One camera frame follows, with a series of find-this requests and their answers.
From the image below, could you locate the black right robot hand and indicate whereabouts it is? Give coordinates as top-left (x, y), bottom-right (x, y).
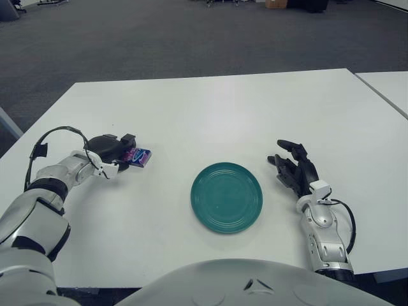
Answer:
top-left (266, 139), bottom-right (331, 201)

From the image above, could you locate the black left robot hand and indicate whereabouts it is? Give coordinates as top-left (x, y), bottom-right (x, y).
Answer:
top-left (85, 133), bottom-right (138, 180)

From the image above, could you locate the purple blue gum pack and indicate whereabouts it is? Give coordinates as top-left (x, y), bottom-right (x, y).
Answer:
top-left (126, 147), bottom-right (152, 168)

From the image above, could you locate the teal round plate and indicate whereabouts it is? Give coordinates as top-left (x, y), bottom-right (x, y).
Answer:
top-left (190, 162), bottom-right (264, 235)

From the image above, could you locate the grey blue table edge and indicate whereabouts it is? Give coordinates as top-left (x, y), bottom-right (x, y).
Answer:
top-left (0, 106), bottom-right (24, 141)

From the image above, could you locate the white neighbouring table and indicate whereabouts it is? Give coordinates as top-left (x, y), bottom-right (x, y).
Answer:
top-left (354, 71), bottom-right (408, 120)

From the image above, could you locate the grey robot torso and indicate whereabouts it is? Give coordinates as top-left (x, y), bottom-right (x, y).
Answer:
top-left (113, 258), bottom-right (408, 306)

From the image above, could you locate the black background furniture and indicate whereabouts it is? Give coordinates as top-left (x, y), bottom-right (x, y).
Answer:
top-left (286, 0), bottom-right (329, 13)

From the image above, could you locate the grey background cabinet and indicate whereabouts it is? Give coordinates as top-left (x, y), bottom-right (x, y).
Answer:
top-left (0, 0), bottom-right (18, 22)

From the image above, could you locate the office chair wheel base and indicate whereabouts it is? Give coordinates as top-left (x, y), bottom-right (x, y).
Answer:
top-left (203, 0), bottom-right (243, 7)

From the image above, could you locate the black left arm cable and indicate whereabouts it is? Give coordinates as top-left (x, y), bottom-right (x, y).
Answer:
top-left (24, 126), bottom-right (103, 192)

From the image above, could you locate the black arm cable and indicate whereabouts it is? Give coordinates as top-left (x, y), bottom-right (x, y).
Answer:
top-left (24, 126), bottom-right (103, 192)
top-left (330, 198), bottom-right (356, 256)

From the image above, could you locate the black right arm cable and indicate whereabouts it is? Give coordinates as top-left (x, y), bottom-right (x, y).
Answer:
top-left (330, 198), bottom-right (356, 256)

